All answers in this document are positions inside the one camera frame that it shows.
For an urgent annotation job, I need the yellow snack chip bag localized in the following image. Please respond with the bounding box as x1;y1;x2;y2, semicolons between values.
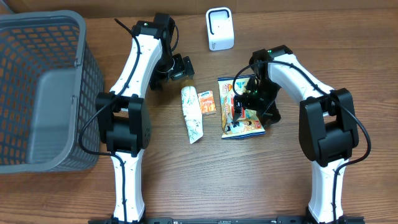
218;77;266;139

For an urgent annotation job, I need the small orange white box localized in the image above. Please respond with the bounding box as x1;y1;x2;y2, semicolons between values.
198;90;216;115

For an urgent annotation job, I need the white bamboo print tube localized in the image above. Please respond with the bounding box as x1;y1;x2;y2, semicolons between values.
181;79;203;144

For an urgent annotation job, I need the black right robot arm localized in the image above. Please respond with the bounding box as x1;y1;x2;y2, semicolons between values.
229;45;364;223

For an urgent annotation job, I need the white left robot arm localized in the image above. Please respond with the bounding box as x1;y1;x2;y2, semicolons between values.
95;14;195;223

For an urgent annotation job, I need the white barcode scanner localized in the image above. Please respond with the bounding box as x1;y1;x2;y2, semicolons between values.
205;7;234;51

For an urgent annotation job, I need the grey plastic mesh basket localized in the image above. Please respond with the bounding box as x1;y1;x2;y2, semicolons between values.
1;10;104;174

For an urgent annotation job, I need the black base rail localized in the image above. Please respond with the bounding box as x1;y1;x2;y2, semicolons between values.
87;216;365;224

